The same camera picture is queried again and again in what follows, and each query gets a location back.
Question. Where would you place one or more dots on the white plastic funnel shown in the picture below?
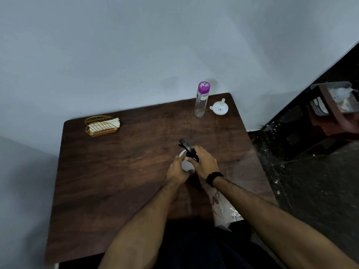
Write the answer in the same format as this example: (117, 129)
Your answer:
(219, 107)

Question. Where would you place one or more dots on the brown plastic stool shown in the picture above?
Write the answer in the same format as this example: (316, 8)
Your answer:
(335, 109)

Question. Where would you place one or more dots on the person's left fingers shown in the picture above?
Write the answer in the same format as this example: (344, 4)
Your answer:
(185, 168)

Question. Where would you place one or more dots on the person's right forearm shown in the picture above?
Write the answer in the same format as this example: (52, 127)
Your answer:
(280, 226)

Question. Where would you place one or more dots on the person's left forearm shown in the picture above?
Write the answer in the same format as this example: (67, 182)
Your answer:
(141, 229)

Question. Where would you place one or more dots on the person's left hand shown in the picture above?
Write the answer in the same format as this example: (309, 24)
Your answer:
(177, 173)

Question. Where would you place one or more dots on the clear bottle with purple cap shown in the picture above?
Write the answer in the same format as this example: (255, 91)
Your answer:
(202, 99)

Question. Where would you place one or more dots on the person's right hand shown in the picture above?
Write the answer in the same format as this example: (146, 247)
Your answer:
(206, 163)

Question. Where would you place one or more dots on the person's dark trousers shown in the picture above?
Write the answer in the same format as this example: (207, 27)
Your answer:
(202, 246)

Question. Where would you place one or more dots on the white paper napkins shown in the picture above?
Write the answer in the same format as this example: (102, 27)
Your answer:
(106, 125)

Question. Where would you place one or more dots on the clear plastic bag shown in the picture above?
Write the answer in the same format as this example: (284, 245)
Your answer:
(224, 207)

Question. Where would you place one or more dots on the person's right fingers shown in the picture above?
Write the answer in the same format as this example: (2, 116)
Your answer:
(193, 154)

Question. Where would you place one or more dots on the white spray bottle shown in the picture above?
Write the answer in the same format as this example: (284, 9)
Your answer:
(187, 164)

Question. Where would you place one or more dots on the black spray trigger head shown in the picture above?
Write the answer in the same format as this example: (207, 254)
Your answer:
(188, 150)

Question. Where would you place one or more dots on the black wrist band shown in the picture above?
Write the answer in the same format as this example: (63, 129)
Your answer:
(214, 178)

